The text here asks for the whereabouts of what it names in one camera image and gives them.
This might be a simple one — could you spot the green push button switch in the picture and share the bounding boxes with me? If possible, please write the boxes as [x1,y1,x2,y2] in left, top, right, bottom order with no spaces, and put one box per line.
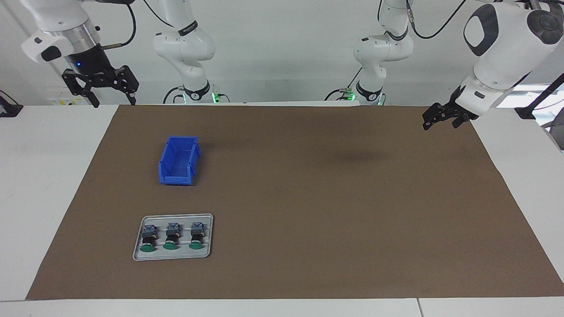
[189,222,207,250]
[163,223,182,251]
[140,224,158,253]

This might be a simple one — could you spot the brown table mat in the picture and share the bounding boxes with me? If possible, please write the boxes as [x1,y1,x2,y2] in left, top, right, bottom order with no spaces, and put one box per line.
[26,104,564,300]

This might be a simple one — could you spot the black left base cable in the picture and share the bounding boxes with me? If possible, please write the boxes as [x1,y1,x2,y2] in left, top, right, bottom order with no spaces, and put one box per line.
[325,66,364,101]

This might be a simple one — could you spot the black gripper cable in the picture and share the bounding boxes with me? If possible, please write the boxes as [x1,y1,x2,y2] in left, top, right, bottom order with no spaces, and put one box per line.
[100,0,137,48]
[405,0,468,40]

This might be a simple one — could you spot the black desk clamp mount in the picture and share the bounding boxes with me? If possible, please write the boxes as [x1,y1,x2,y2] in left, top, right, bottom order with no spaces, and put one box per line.
[0,90,23,118]

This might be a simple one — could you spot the blue plastic storage bin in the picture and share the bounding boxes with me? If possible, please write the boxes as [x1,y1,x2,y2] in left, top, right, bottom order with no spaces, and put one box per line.
[158,136,202,186]

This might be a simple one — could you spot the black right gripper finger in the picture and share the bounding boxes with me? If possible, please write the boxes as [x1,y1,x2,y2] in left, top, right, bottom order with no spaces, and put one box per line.
[112,65,140,106]
[62,68,100,108]

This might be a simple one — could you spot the grey metal tray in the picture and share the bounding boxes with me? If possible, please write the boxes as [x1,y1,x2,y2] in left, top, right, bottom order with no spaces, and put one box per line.
[133,214,214,262]

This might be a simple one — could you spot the black slanted camera stand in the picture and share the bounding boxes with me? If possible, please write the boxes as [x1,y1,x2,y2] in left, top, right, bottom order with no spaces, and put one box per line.
[515,73,564,120]

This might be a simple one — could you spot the grey chair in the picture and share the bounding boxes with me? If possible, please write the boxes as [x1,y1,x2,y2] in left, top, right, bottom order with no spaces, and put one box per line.
[541,120,564,151]

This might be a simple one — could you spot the black base cable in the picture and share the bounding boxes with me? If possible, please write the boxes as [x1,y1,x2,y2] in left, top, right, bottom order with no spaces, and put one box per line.
[325,66,364,101]
[163,86,185,104]

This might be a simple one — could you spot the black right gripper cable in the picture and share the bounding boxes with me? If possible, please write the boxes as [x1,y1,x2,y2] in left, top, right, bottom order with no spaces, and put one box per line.
[100,0,137,48]

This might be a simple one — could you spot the black right base cable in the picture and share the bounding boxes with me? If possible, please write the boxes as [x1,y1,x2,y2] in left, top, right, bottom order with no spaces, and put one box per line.
[163,86,185,104]

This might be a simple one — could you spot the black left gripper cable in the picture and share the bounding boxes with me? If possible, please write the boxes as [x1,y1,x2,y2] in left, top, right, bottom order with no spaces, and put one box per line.
[405,0,468,40]

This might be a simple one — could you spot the white wall socket box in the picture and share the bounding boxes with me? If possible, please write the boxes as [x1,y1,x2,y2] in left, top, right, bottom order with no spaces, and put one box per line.
[48,95,95,106]

